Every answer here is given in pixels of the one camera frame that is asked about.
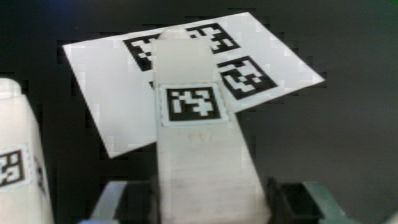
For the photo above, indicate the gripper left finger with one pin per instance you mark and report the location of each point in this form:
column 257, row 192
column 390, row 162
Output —
column 125, row 204

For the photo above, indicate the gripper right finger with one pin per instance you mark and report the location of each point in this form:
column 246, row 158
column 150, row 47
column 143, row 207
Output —
column 303, row 204

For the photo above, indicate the white desk leg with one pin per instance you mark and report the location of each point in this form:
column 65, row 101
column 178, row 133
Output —
column 210, row 188
column 26, row 205

